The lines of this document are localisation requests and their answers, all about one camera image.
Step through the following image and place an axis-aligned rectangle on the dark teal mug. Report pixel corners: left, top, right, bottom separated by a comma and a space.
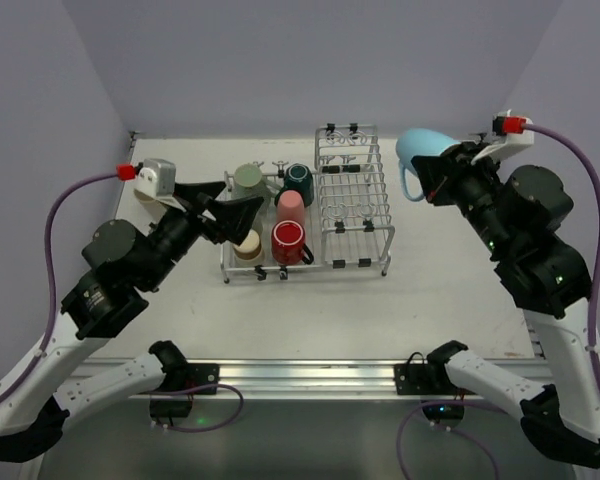
280, 163, 314, 208

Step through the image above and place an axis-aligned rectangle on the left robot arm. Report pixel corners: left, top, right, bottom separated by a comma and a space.
0, 181, 263, 463

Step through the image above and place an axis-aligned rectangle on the left controller box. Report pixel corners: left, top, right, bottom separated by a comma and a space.
149, 398, 192, 426

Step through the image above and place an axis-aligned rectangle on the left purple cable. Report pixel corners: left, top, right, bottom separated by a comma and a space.
0, 163, 245, 434

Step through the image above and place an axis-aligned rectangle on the controller box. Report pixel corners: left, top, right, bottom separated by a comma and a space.
149, 398, 192, 426
420, 400, 465, 429

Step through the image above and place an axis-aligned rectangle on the silver wire dish rack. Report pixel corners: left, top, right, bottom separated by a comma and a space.
220, 123, 395, 282

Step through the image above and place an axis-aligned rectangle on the cream brown cup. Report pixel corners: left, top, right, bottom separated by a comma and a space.
232, 229, 265, 267

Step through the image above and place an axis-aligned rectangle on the red mug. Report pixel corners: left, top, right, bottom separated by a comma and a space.
271, 220, 315, 266

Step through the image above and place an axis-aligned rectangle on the tall beige cup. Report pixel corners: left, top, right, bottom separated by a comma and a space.
133, 190, 158, 212

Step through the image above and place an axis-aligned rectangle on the light blue mug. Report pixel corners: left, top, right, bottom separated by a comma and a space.
395, 128, 460, 202

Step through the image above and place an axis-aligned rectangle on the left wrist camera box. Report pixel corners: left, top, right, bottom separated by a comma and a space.
133, 158, 176, 203

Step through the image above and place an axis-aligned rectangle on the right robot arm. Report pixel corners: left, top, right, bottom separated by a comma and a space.
412, 142, 600, 469

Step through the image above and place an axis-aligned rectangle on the pink cup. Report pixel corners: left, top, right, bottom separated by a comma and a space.
276, 190, 305, 226

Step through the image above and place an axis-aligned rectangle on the aluminium mounting rail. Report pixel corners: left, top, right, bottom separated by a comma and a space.
69, 358, 552, 400

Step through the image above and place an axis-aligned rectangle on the right controller box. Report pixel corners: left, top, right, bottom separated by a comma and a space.
420, 400, 465, 429

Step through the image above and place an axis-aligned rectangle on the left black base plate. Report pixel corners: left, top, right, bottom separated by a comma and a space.
183, 362, 220, 396

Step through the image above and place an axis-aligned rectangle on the sage green mug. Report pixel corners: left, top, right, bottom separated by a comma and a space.
231, 163, 281, 209

